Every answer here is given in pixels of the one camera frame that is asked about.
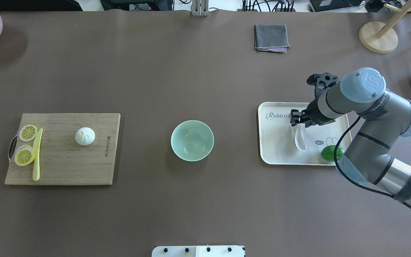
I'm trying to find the wooden stand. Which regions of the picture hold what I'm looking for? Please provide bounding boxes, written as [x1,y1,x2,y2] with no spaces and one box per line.
[359,0,411,54]

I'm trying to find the white steamed bun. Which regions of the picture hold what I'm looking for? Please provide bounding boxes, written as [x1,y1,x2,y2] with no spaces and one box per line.
[75,127,96,145]

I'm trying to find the folded grey cloth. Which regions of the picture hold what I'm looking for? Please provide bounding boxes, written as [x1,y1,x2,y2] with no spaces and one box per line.
[254,24,291,53]

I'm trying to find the white ceramic spoon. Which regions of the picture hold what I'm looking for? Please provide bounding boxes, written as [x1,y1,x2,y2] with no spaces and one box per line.
[294,125,307,152]

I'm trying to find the aluminium frame post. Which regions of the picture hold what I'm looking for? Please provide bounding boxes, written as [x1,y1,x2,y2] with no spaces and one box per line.
[191,0,209,16]

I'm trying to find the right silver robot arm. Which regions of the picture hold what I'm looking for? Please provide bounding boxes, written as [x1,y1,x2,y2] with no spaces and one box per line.
[290,68,411,209]

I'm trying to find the stacked lemon slices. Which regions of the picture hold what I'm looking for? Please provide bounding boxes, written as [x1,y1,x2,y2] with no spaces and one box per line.
[14,145,36,166]

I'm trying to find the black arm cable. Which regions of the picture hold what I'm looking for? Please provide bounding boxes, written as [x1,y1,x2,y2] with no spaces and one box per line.
[334,116,411,223]

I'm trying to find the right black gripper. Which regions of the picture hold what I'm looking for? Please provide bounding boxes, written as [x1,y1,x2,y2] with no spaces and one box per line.
[290,72,339,127]

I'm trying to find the green lime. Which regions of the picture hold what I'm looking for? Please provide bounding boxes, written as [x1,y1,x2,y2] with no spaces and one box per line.
[321,145,345,162]

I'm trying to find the cream rabbit serving tray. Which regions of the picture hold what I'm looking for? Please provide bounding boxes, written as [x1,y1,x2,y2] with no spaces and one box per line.
[258,101,349,166]

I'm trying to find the yellow plastic knife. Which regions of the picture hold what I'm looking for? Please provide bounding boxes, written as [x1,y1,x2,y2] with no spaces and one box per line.
[32,128,44,182]

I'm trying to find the light green ceramic bowl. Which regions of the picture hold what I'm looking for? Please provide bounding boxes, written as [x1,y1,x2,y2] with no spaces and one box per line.
[170,120,215,162]

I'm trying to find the lemon slice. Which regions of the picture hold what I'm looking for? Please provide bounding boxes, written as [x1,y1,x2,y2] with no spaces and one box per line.
[18,124,39,142]

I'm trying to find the wooden cutting board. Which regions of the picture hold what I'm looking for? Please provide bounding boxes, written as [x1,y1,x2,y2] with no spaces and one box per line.
[5,113,121,186]

